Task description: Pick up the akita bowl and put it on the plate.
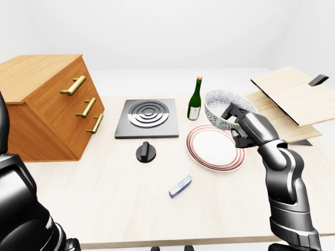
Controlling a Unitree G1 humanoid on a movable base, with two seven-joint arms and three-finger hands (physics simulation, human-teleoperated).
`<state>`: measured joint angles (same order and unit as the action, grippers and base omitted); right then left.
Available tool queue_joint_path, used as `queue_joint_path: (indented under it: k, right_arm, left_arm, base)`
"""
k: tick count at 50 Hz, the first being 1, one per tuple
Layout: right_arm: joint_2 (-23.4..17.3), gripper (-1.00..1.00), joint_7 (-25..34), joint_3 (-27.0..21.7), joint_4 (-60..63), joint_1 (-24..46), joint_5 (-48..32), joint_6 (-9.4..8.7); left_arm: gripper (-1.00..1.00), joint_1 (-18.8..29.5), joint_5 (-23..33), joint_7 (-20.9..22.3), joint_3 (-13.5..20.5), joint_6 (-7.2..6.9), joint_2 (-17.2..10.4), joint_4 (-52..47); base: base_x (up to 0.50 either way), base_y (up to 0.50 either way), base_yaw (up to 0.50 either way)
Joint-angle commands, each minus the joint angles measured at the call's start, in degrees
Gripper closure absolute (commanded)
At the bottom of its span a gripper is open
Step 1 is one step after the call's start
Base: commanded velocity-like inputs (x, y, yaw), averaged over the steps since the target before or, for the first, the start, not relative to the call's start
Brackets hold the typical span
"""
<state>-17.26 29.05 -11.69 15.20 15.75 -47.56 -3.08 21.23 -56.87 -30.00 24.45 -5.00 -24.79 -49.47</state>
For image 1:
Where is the round black stove knob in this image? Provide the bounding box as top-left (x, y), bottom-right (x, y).
top-left (136, 141), bottom-right (157, 164)

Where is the patterned white bowl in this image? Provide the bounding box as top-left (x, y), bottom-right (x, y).
top-left (204, 89), bottom-right (259, 131)

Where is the green wine bottle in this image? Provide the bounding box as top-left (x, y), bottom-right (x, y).
top-left (186, 75), bottom-right (204, 121)

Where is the brass drawer handle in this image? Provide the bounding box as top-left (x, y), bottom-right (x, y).
top-left (75, 97), bottom-right (97, 119)
top-left (86, 113), bottom-right (104, 134)
top-left (60, 75), bottom-right (87, 97)

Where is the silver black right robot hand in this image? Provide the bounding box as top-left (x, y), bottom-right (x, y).
top-left (220, 102), bottom-right (288, 150)

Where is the wooden cabinet with drawers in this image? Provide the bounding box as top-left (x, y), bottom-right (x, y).
top-left (0, 54), bottom-right (106, 163)

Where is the white plate with red rings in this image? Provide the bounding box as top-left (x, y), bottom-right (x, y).
top-left (185, 124), bottom-right (247, 172)

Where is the flat dark stove plate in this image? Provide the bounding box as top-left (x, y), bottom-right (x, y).
top-left (114, 98), bottom-right (180, 140)

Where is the wooden cabinet drawer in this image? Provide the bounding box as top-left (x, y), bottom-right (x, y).
top-left (22, 55), bottom-right (98, 110)
top-left (61, 107), bottom-right (106, 161)
top-left (44, 87), bottom-right (105, 136)

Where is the small blue white box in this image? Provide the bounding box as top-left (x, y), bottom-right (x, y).
top-left (168, 175), bottom-right (193, 199)

